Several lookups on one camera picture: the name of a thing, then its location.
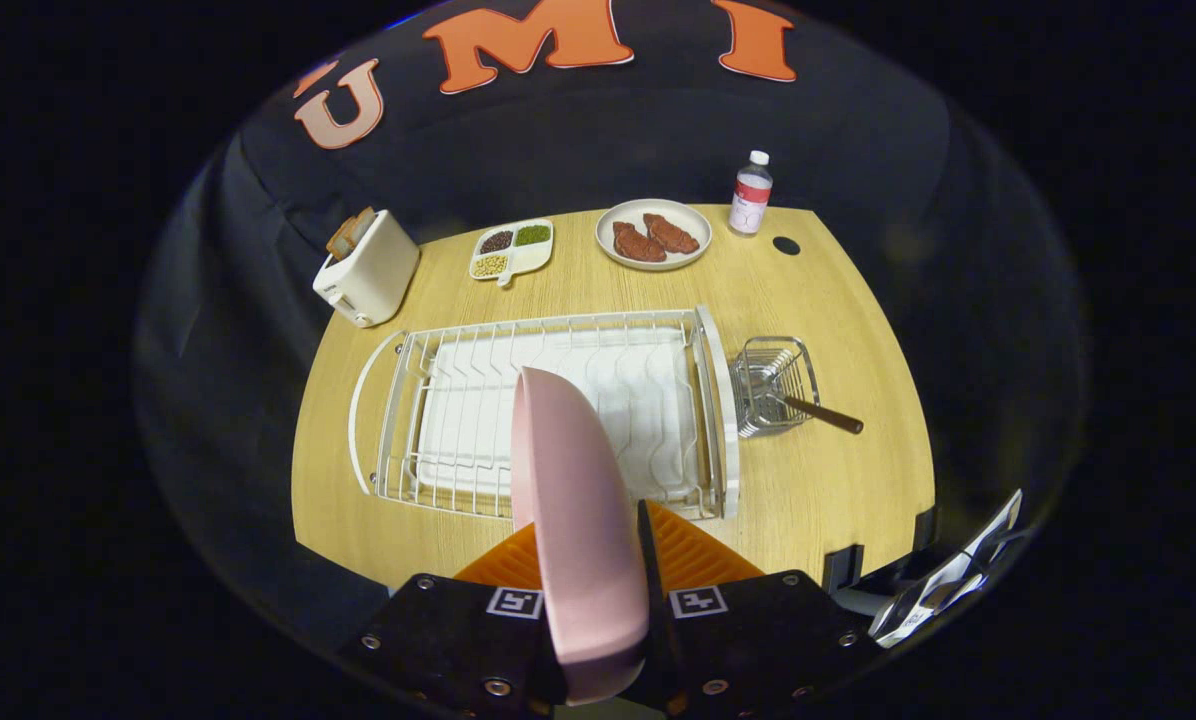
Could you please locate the white toaster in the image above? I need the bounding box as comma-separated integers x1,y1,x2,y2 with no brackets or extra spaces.
312,209,422,329

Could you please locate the metal wire basket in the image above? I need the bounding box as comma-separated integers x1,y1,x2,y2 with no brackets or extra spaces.
730,335,821,439

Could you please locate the white round plate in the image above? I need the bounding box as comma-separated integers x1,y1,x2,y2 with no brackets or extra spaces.
595,198,714,272

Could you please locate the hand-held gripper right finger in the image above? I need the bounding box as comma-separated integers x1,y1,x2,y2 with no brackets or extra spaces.
626,498,884,720

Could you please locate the wooden handled spoon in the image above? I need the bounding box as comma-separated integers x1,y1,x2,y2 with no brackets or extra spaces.
766,390,865,436

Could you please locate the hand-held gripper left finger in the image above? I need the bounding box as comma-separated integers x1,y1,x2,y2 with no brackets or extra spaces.
336,520,571,720

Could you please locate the white divided dish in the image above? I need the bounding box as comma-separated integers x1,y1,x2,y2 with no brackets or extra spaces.
469,219,556,288

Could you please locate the pink plate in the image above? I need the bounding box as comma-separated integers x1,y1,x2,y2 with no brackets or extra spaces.
510,366,651,706

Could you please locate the white wire dish rack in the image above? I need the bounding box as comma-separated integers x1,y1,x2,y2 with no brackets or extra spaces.
348,305,741,521

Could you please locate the clear bottle red label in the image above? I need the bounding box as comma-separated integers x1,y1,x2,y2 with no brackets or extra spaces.
728,150,774,237

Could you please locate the brown steak piece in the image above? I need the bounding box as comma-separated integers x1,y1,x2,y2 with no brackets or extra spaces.
612,221,668,264
642,213,701,254

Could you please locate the white drip tray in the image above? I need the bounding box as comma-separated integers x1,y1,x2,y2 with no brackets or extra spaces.
413,328,704,501

